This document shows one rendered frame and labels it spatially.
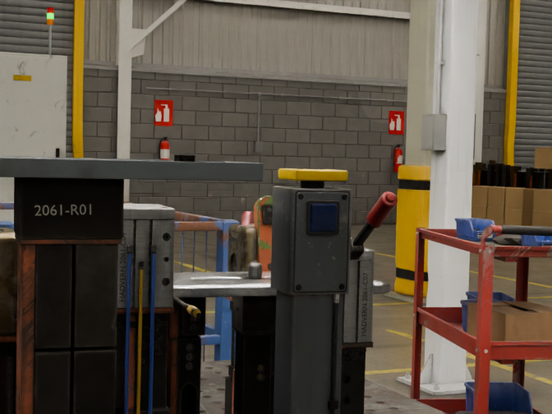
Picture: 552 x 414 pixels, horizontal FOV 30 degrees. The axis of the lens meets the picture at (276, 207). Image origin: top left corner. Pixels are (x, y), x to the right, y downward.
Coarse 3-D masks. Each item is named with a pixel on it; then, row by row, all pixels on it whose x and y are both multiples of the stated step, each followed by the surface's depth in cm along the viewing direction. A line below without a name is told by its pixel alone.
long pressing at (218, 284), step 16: (192, 272) 150; (208, 272) 150; (224, 272) 151; (240, 272) 152; (176, 288) 132; (192, 288) 133; (208, 288) 133; (224, 288) 134; (240, 288) 134; (256, 288) 135; (272, 288) 136; (384, 288) 141
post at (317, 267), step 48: (288, 192) 108; (336, 192) 108; (288, 240) 108; (336, 240) 109; (288, 288) 108; (336, 288) 109; (288, 336) 109; (336, 336) 109; (288, 384) 109; (336, 384) 110
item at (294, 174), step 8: (280, 168) 112; (288, 168) 110; (296, 168) 111; (304, 168) 111; (280, 176) 112; (288, 176) 109; (296, 176) 107; (304, 176) 108; (312, 176) 108; (320, 176) 108; (328, 176) 108; (336, 176) 109; (344, 176) 109; (304, 184) 110; (312, 184) 110; (320, 184) 110
